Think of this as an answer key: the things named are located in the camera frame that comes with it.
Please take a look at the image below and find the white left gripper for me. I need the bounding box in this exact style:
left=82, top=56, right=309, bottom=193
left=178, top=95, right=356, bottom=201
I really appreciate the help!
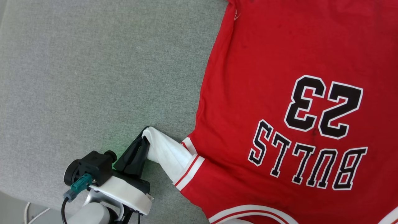
left=90, top=127, right=153, bottom=216

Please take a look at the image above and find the red and white basketball jersey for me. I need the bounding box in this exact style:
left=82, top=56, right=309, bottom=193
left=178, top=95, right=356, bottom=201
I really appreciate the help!
left=141, top=0, right=398, bottom=224

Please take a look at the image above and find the teal left camera cable plug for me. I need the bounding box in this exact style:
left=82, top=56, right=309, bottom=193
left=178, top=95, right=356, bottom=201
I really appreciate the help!
left=63, top=173, right=93, bottom=203

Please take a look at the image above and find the thin black camera cable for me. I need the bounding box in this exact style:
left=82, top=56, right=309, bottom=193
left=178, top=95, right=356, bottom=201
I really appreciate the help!
left=61, top=197, right=71, bottom=224

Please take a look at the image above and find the thin white cable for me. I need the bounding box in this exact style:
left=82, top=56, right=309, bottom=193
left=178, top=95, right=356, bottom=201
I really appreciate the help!
left=24, top=202, right=51, bottom=224

